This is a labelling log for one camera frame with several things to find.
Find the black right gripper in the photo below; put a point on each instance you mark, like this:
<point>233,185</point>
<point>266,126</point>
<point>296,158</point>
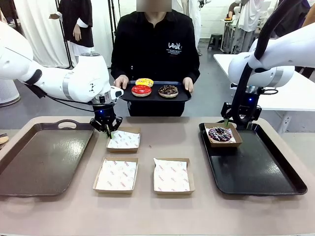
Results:
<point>252,104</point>

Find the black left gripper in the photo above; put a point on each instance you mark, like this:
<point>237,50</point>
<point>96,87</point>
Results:
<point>104,114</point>

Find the kraft cardboard food box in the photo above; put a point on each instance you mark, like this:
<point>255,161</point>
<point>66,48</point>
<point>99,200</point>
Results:
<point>123,150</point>
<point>113,191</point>
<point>225,145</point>
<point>172,193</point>

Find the purple glazed donut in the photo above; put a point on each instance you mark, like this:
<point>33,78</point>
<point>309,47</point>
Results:
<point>214,136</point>

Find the red glazed donut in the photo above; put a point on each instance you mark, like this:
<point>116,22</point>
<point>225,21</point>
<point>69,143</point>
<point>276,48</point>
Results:
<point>135,91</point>

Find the cardboard box with smile paper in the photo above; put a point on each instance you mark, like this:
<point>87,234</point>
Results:
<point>115,174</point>

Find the small black serving tray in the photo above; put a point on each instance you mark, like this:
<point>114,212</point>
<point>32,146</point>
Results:
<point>152,97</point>

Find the yellow sprinkled donut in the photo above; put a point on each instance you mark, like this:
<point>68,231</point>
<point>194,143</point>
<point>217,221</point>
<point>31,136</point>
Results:
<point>148,82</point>

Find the chocolate nut topped donut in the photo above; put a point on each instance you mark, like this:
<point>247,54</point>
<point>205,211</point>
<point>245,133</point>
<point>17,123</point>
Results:
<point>162,91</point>

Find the person left forearm black sleeve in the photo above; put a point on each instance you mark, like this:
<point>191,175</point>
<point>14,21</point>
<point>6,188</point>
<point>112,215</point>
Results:
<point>193,72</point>

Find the person right forearm black sleeve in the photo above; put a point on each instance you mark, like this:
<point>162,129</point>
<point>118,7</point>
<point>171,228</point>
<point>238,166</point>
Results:
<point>116,72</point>

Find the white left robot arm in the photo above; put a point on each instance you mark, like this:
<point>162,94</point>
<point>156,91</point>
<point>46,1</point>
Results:
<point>83,73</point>

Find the large black plastic tray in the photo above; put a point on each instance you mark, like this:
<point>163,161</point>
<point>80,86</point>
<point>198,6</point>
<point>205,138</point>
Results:
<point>246,167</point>

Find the person right hand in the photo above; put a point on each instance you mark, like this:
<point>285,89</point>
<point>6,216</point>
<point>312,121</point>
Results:
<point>121,81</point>

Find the person left hand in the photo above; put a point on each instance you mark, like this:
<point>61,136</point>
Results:
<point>189,84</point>

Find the white work table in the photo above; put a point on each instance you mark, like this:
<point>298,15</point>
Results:
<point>295,98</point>

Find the dark plastic stool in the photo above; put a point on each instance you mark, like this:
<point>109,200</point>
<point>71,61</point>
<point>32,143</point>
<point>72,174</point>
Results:
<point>215,40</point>

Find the person body in black clothing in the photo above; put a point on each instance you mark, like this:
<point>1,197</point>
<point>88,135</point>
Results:
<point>152,49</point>

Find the mannequin in white shirt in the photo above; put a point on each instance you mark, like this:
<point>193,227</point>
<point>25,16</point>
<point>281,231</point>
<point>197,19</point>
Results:
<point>248,19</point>

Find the white hanging coat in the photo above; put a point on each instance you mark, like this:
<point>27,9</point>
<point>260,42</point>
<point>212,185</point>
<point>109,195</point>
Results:
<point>195,24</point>

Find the black light stand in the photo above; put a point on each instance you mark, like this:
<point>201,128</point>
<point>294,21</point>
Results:
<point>112,24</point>

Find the mannequin in black top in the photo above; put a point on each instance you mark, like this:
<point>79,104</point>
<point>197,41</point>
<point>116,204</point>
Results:
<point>78,24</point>

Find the plain chocolate glazed donut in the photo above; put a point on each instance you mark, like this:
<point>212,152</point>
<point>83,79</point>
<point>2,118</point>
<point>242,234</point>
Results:
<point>3,140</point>

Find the white backdrop curtain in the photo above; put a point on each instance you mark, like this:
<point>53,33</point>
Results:
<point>41,37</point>

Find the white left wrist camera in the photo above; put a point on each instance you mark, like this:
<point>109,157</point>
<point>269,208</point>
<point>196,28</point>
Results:
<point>118,93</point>

